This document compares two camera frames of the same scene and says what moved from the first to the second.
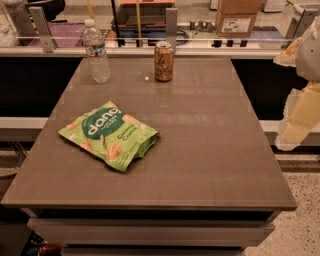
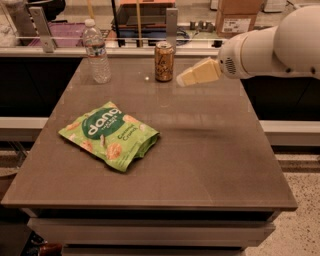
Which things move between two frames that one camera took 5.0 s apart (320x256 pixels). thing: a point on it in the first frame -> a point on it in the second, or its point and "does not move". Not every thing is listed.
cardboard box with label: [235, 18] does not move
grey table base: [151, 232] does not move
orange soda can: [164, 61] does not move
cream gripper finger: [301, 116] -> [240, 56]
